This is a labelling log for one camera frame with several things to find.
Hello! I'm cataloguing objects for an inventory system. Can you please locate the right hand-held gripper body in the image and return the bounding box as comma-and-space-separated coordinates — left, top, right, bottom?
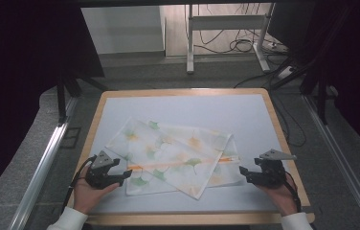
254, 149, 298, 188

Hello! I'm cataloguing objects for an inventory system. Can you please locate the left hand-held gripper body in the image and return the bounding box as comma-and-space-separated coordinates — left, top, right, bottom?
84, 150, 124, 190

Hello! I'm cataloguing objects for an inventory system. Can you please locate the white leaf print cloth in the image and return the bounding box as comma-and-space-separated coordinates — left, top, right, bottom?
105, 116, 246, 201

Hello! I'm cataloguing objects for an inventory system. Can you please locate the person's left hand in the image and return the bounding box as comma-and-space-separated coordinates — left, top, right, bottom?
72, 166, 121, 215

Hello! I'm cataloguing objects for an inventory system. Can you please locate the person's right hand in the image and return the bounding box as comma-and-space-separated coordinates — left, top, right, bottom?
257, 172, 299, 218

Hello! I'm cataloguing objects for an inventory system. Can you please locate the pale blue table mat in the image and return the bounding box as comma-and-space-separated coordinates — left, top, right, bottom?
86, 93, 303, 215

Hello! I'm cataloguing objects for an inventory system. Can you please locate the black metal stand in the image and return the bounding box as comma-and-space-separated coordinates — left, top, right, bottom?
268, 6, 352, 127
55, 70, 109, 127

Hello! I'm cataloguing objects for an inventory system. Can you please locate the white power strip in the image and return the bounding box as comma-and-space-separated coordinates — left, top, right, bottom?
277, 65, 298, 81
263, 41, 289, 54

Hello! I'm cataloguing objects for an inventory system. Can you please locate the white panel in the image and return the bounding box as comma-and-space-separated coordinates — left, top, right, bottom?
80, 5, 167, 56

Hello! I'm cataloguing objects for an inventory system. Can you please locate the left hand-held gripper black cable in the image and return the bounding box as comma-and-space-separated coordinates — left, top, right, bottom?
60, 154, 98, 215

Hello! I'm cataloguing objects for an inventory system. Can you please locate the hand-held gripper black cable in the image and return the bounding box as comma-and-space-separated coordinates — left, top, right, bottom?
60, 154, 98, 215
282, 171, 303, 214

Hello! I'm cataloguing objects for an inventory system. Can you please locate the right hand-held gripper black cable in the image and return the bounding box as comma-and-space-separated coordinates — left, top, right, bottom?
282, 171, 303, 214

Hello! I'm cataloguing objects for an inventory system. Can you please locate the long black floor cable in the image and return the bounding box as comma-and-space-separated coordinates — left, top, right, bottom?
234, 70, 307, 149

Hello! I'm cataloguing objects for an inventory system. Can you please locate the aluminium rail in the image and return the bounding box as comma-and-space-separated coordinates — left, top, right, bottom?
302, 94, 360, 230
7, 95, 80, 230

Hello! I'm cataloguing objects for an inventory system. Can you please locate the black floor cable bundle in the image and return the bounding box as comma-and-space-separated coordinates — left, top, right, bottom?
196, 29, 267, 56

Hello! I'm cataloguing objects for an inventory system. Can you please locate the white metal desk frame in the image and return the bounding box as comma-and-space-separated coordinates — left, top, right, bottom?
186, 3, 277, 76

